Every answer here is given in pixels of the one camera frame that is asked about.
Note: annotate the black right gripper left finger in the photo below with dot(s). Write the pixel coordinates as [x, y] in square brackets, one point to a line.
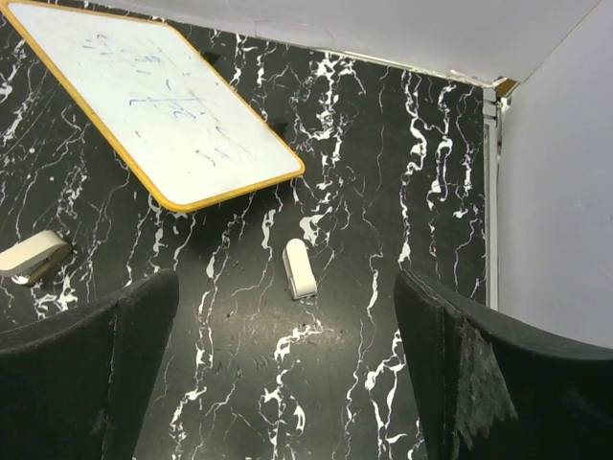
[77, 385]

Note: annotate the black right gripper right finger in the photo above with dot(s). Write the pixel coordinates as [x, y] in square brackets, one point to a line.
[488, 386]

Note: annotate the white stapler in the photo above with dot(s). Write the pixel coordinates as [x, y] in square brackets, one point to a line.
[28, 261]
[300, 277]

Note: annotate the yellow framed whiteboard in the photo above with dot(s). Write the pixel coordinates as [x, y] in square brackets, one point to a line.
[183, 130]

